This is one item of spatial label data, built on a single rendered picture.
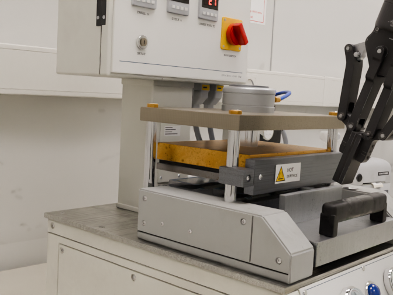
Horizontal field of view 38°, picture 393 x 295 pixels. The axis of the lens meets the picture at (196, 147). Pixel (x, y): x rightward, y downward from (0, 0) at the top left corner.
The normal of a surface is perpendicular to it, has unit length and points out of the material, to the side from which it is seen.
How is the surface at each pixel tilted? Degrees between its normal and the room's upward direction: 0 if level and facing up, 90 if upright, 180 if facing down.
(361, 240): 90
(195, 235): 90
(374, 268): 65
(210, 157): 90
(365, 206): 90
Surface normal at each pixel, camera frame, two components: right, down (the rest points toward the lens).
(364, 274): 0.70, -0.33
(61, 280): -0.67, 0.04
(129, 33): 0.74, 0.11
